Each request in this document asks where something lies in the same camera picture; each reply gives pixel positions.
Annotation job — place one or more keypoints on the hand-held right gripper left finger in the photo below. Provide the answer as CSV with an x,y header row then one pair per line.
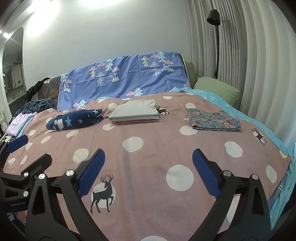
x,y
91,171

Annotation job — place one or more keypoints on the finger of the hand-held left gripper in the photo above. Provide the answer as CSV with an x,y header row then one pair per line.
x,y
17,143
34,164

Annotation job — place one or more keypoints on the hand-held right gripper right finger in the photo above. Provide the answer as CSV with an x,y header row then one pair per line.
x,y
205,171

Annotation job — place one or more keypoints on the floral print garment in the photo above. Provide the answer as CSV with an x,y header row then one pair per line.
x,y
212,120

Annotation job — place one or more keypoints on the grey long-sleeve shirt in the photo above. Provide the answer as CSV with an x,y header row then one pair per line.
x,y
134,111

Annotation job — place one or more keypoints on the lavender folded cloth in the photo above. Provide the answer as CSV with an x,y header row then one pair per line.
x,y
17,125

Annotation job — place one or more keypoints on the dark blue fleece blanket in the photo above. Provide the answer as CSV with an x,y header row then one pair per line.
x,y
37,105

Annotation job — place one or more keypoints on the navy star-print garment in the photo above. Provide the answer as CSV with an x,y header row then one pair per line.
x,y
76,120

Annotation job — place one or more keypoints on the black garment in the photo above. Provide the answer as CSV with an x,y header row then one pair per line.
x,y
37,87

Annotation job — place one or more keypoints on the pink polka dot blanket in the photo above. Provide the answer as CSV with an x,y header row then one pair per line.
x,y
150,143

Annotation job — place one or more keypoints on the dark tree-pattern headboard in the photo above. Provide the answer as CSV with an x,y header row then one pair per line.
x,y
54,91

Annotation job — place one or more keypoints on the green pillow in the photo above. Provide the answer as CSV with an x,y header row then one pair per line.
x,y
190,71
217,89

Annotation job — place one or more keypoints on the blue tree-print pillow cover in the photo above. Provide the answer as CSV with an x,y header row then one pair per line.
x,y
129,76

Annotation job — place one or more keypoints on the pleated grey curtain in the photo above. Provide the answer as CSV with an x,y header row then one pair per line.
x,y
254,58

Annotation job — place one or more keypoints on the black floor lamp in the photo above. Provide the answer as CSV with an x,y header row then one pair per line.
x,y
212,17

